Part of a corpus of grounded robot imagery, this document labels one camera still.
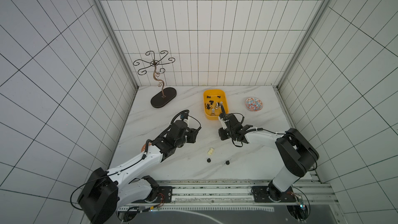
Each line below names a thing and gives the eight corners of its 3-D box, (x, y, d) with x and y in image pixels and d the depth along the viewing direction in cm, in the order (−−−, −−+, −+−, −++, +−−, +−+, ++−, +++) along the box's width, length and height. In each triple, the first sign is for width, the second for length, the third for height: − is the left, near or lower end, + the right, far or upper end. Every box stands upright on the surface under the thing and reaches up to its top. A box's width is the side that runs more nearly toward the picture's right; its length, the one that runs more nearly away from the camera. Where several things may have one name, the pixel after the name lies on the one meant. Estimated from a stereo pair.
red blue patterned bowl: (246, 111, 106) (248, 108, 103) (244, 100, 113) (245, 97, 109) (261, 111, 106) (263, 108, 103) (258, 100, 113) (260, 97, 109)
